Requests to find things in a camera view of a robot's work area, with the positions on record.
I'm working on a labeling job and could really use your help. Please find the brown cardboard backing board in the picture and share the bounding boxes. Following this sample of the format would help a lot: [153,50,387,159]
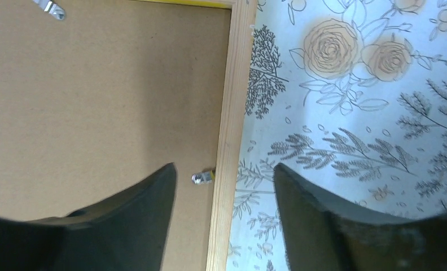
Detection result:
[0,1,231,270]

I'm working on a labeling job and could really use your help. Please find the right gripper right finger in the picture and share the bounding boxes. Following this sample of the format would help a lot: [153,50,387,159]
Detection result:
[274,163,447,270]

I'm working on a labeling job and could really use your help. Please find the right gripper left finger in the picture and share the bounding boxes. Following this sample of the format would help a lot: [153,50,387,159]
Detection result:
[0,163,177,270]

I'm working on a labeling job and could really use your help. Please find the yellow wooden picture frame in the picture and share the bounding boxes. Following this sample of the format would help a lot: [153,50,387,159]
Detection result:
[138,1,257,270]

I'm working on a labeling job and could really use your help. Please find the floral patterned table mat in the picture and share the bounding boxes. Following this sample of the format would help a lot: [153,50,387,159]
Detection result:
[226,1,447,270]

